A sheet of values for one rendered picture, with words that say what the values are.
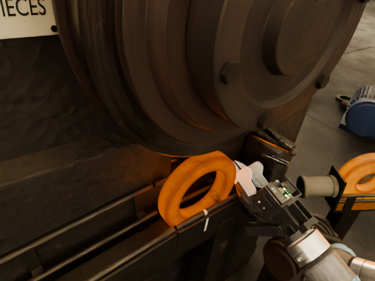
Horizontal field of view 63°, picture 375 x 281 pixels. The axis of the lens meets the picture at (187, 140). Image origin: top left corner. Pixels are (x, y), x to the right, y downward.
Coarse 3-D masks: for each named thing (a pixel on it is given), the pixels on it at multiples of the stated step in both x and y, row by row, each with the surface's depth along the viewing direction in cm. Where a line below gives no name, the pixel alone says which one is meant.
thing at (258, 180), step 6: (240, 162) 71; (258, 162) 67; (240, 168) 70; (252, 168) 69; (258, 168) 68; (252, 174) 69; (258, 174) 68; (252, 180) 69; (258, 180) 69; (264, 180) 67; (258, 186) 68; (264, 186) 68
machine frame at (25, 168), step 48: (0, 48) 38; (48, 48) 42; (0, 96) 41; (48, 96) 45; (0, 144) 45; (48, 144) 50; (96, 144) 52; (240, 144) 77; (0, 192) 42; (48, 192) 48; (96, 192) 54; (0, 240) 47; (96, 240) 61; (240, 240) 114
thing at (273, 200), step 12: (276, 180) 65; (288, 180) 64; (264, 192) 61; (276, 192) 61; (288, 192) 63; (300, 192) 62; (264, 204) 63; (276, 204) 59; (288, 204) 60; (300, 204) 61; (264, 216) 63; (276, 216) 63; (288, 216) 60; (300, 216) 60; (312, 216) 59; (288, 228) 62; (300, 228) 58; (288, 240) 60
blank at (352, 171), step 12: (360, 156) 77; (372, 156) 76; (348, 168) 78; (360, 168) 76; (372, 168) 76; (348, 180) 78; (372, 180) 82; (348, 192) 81; (360, 192) 81; (372, 192) 81
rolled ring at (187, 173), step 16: (192, 160) 57; (208, 160) 57; (224, 160) 60; (176, 176) 56; (192, 176) 56; (224, 176) 64; (160, 192) 58; (176, 192) 56; (208, 192) 69; (224, 192) 67; (160, 208) 59; (176, 208) 59; (192, 208) 67
